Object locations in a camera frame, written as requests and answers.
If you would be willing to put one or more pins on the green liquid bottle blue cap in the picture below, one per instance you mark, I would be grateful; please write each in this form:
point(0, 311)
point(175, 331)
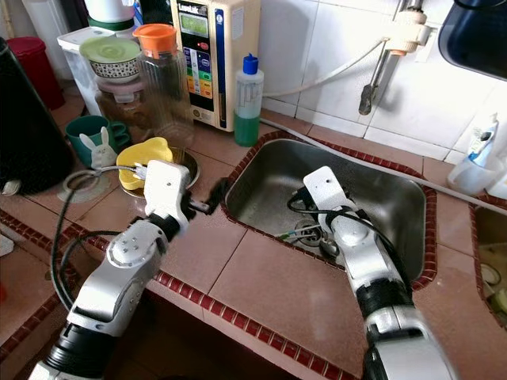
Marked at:
point(248, 111)

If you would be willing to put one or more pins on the blue white toothpaste tube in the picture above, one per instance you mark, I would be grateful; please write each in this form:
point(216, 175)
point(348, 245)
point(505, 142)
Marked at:
point(483, 142)

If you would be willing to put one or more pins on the metal spoon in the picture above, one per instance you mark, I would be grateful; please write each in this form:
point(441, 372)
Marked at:
point(326, 249)

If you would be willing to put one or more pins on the white jug green band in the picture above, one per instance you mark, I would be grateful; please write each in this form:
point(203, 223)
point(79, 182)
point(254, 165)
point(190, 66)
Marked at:
point(111, 12)

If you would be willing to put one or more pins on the clear pitcher orange lid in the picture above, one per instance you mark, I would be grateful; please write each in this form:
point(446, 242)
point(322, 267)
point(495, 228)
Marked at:
point(166, 87)

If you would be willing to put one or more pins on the red canister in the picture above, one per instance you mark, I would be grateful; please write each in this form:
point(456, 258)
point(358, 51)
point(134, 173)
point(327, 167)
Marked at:
point(46, 71)

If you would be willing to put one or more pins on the clear container white lid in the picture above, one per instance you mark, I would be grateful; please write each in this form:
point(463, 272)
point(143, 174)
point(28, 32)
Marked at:
point(75, 71)

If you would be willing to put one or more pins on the clear plastic cup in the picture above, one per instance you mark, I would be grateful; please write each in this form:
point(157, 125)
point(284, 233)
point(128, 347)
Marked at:
point(471, 178)

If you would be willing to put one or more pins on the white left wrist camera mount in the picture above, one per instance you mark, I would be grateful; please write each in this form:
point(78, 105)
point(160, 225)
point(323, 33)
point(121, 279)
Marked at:
point(168, 190)

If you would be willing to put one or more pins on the beige water ionizer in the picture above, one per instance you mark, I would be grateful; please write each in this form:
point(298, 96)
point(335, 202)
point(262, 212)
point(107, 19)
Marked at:
point(214, 63)

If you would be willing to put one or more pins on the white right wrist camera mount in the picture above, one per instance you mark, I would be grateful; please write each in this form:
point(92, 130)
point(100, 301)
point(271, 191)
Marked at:
point(329, 190)

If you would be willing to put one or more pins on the black electric kettle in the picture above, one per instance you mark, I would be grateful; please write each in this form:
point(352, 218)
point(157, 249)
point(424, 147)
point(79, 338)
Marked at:
point(32, 119)

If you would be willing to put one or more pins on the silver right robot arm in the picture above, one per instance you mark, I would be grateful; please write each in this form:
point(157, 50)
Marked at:
point(372, 261)

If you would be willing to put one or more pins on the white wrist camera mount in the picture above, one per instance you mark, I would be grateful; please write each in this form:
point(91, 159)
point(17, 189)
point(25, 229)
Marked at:
point(329, 190)
point(168, 190)

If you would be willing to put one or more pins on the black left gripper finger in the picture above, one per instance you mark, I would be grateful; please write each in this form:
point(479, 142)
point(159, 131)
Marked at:
point(218, 194)

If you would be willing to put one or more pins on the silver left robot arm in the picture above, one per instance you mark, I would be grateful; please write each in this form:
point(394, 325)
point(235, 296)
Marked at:
point(135, 261)

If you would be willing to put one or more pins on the yellow heart-shaped bowl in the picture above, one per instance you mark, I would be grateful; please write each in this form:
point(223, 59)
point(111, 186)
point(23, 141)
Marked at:
point(142, 162)

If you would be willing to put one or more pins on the stainless steel sink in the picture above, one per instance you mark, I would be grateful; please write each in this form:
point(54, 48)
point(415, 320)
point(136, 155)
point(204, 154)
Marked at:
point(493, 269)
point(364, 190)

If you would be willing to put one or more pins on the patterned bowl green lid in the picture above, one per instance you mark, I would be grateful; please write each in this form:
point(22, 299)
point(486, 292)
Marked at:
point(115, 59)

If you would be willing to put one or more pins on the green rabbit mug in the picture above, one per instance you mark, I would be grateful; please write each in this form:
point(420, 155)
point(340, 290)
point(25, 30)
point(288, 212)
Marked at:
point(95, 142)

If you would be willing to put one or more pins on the glass jar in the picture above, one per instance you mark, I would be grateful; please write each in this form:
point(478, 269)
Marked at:
point(123, 111)

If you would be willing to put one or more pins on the dark blue plastic tray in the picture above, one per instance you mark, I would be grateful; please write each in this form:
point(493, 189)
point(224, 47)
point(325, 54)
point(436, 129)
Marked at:
point(475, 32)

